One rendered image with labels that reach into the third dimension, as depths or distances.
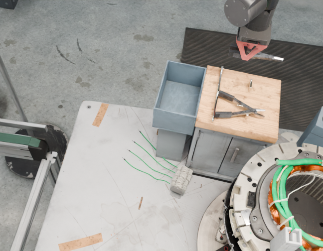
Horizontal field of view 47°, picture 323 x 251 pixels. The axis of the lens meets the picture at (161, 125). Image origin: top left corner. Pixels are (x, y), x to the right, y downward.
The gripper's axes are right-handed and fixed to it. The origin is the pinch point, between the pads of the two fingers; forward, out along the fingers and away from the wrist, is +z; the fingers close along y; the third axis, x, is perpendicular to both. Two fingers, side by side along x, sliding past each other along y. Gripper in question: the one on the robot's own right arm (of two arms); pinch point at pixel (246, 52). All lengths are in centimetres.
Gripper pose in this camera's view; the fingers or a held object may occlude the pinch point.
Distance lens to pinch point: 91.5
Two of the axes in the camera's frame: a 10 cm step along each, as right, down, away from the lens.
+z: -0.5, 5.5, 8.4
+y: -2.0, 8.2, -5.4
